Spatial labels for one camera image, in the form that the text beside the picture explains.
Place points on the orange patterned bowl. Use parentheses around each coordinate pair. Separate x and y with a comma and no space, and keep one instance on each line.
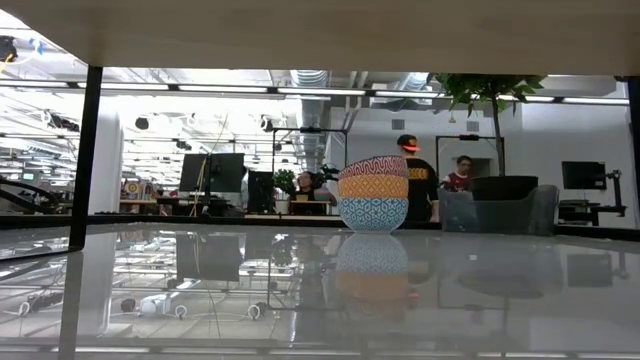
(373,187)

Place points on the red wavy patterned bowl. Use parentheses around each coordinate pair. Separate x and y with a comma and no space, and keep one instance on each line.
(373,166)

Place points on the blue geometric patterned bowl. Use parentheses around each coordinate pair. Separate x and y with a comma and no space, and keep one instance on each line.
(373,214)

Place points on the person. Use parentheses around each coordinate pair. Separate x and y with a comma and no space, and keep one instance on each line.
(422,185)
(305,186)
(457,180)

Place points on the small green potted plant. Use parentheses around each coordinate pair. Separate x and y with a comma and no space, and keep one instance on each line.
(284,181)

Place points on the black computer monitor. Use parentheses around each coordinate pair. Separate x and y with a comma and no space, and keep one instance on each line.
(260,192)

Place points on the black double monitor back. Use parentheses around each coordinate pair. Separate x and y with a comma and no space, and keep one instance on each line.
(222,172)

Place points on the long ceiling light strip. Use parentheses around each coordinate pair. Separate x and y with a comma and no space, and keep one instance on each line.
(225,89)

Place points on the white glossy table board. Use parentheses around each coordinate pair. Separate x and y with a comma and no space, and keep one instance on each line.
(450,300)

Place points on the grey plastic bin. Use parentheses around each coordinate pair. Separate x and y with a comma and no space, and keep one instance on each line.
(500,217)

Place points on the black round plant pot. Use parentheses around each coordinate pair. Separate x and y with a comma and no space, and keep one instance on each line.
(504,187)

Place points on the green leafy artificial plant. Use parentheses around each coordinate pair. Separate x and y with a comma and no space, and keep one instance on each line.
(480,86)

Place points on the colourful round target board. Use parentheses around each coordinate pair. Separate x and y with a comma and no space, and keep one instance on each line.
(132,190)

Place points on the black monitor on desk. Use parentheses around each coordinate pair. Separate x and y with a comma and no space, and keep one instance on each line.
(583,175)

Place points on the black overhead mounted device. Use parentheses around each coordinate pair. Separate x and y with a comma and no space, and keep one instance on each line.
(7,49)

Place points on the black metal rig frame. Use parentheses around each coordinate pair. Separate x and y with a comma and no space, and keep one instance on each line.
(469,137)
(310,130)

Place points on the silver ventilation duct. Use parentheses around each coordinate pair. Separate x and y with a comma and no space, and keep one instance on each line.
(310,100)

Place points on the black metal table frame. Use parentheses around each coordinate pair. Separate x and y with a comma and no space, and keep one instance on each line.
(150,220)

